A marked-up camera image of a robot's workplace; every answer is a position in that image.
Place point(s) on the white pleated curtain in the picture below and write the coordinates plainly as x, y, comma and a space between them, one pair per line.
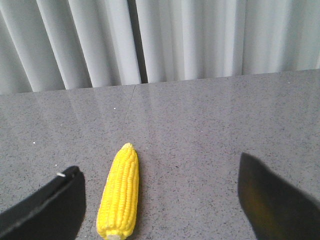
72, 44

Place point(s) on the yellow corn cob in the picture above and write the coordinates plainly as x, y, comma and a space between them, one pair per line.
117, 213

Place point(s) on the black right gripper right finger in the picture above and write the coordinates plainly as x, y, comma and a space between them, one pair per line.
276, 209

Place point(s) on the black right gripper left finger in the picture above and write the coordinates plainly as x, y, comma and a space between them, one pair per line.
54, 212

